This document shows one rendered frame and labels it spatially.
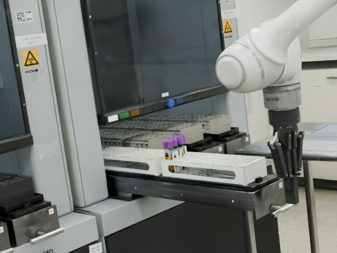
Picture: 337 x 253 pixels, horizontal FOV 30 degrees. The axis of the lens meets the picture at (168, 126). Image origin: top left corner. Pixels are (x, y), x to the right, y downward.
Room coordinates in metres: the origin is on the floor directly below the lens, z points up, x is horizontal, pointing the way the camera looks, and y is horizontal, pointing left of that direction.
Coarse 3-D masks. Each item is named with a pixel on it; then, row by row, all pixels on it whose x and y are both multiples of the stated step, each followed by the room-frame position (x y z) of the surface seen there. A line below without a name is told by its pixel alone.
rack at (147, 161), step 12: (108, 156) 1.90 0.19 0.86; (120, 156) 1.86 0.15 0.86; (132, 156) 1.83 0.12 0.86; (144, 156) 1.81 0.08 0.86; (156, 156) 1.79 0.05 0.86; (108, 168) 1.90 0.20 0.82; (120, 168) 1.86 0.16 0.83; (132, 168) 1.92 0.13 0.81; (144, 168) 1.90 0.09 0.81; (156, 168) 1.75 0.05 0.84
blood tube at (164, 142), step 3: (162, 141) 1.72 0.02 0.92; (165, 141) 1.72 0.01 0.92; (162, 144) 1.72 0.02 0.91; (165, 144) 1.72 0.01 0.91; (162, 147) 1.73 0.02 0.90; (165, 147) 1.72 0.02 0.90; (165, 150) 1.72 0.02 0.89; (165, 153) 1.72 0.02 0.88; (168, 153) 1.73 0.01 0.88; (165, 156) 1.72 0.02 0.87; (168, 156) 1.73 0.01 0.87; (165, 159) 1.72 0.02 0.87; (168, 168) 1.72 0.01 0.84; (171, 171) 1.73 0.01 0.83
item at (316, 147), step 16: (304, 128) 2.14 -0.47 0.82; (320, 128) 2.10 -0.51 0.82; (336, 128) 2.07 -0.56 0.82; (256, 144) 1.98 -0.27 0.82; (304, 144) 1.89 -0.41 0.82; (320, 144) 1.86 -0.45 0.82; (336, 144) 1.83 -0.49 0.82; (304, 160) 1.77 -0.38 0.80; (320, 160) 1.73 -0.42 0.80; (336, 160) 1.70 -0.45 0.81; (304, 176) 2.24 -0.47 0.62
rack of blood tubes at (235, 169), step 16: (160, 160) 1.73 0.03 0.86; (176, 160) 1.71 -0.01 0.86; (192, 160) 1.67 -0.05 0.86; (208, 160) 1.66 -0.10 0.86; (224, 160) 1.62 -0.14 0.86; (240, 160) 1.61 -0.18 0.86; (256, 160) 1.58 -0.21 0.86; (176, 176) 1.70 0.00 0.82; (192, 176) 1.65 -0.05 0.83; (208, 176) 1.70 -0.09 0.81; (224, 176) 1.68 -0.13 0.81; (240, 176) 1.54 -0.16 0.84; (256, 176) 1.56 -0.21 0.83
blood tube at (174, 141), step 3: (174, 141) 1.72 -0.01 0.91; (174, 144) 1.72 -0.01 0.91; (177, 144) 1.72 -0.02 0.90; (174, 147) 1.72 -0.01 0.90; (177, 147) 1.73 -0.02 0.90; (174, 150) 1.72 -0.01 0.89; (177, 150) 1.72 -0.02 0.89; (174, 153) 1.72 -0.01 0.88; (177, 153) 1.72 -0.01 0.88; (174, 156) 1.73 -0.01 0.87; (177, 156) 1.72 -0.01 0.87; (177, 168) 1.73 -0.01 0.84
